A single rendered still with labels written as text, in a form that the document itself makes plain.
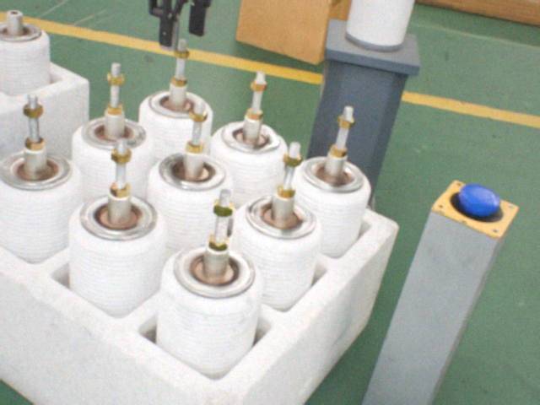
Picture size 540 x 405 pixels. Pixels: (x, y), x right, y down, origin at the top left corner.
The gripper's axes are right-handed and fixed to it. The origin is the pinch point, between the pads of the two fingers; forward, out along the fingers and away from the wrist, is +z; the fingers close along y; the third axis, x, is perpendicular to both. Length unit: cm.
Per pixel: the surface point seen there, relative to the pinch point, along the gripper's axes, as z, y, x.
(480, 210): 2.8, -11.5, -40.4
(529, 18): 33, 182, -34
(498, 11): 33, 179, -23
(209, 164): 9.8, -10.8, -11.0
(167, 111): 9.8, -2.9, -0.4
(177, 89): 7.4, -1.0, -0.5
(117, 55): 35, 56, 49
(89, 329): 17.3, -33.0, -11.2
